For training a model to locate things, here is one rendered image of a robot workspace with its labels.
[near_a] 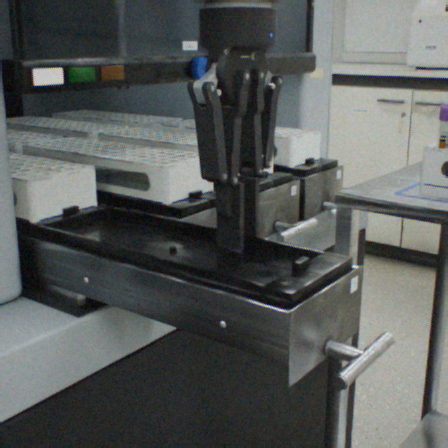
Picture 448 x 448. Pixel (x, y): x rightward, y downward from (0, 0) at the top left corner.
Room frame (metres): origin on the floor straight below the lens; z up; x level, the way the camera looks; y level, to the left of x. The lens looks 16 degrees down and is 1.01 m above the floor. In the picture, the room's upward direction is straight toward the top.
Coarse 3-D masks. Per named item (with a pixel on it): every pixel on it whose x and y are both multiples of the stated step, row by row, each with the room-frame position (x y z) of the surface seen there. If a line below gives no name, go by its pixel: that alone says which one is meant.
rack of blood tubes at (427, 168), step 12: (432, 144) 0.83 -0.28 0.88; (432, 156) 0.80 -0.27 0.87; (444, 156) 0.79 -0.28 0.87; (432, 168) 0.80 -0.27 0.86; (420, 180) 0.81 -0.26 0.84; (432, 180) 0.80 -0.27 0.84; (444, 180) 0.79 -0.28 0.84; (420, 192) 0.81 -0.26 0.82; (432, 192) 0.80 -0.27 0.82; (444, 192) 0.79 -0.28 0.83
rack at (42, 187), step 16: (16, 160) 0.81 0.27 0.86; (32, 160) 0.81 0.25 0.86; (48, 160) 0.81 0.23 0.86; (16, 176) 0.72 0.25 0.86; (32, 176) 0.72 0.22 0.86; (48, 176) 0.71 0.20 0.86; (64, 176) 0.72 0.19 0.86; (80, 176) 0.74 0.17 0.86; (16, 192) 0.70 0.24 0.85; (32, 192) 0.69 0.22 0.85; (48, 192) 0.70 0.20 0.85; (64, 192) 0.72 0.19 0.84; (80, 192) 0.74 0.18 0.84; (16, 208) 0.70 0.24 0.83; (32, 208) 0.69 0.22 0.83; (48, 208) 0.70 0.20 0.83; (80, 208) 0.74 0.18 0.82
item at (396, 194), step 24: (408, 168) 0.99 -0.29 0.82; (336, 192) 0.82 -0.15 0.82; (360, 192) 0.82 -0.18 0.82; (384, 192) 0.82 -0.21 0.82; (408, 192) 0.82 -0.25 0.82; (336, 216) 0.82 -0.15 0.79; (408, 216) 0.76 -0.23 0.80; (432, 216) 0.74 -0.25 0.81; (336, 240) 0.82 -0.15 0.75; (432, 312) 1.15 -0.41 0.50; (432, 336) 1.15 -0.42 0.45; (336, 360) 0.81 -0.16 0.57; (432, 360) 1.14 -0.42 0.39; (432, 384) 1.14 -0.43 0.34; (336, 408) 0.81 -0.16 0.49; (432, 408) 1.14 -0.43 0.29; (336, 432) 0.81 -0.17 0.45; (432, 432) 1.06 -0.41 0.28
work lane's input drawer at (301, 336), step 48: (48, 240) 0.66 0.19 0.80; (96, 240) 0.62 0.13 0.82; (144, 240) 0.66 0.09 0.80; (192, 240) 0.66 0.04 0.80; (96, 288) 0.60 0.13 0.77; (144, 288) 0.56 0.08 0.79; (192, 288) 0.52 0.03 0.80; (240, 288) 0.50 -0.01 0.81; (288, 288) 0.48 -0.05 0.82; (336, 288) 0.52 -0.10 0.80; (240, 336) 0.49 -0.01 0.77; (288, 336) 0.46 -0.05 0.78; (336, 336) 0.53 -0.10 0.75; (384, 336) 0.52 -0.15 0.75; (288, 384) 0.46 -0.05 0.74; (336, 384) 0.45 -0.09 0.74
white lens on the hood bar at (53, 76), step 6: (36, 72) 0.65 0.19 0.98; (42, 72) 0.66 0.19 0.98; (48, 72) 0.66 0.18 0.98; (54, 72) 0.67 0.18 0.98; (60, 72) 0.68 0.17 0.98; (36, 78) 0.65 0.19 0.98; (42, 78) 0.66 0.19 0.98; (48, 78) 0.66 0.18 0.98; (54, 78) 0.67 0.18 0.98; (60, 78) 0.68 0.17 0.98; (36, 84) 0.65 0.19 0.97; (42, 84) 0.66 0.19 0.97; (48, 84) 0.66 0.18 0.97; (54, 84) 0.67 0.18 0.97
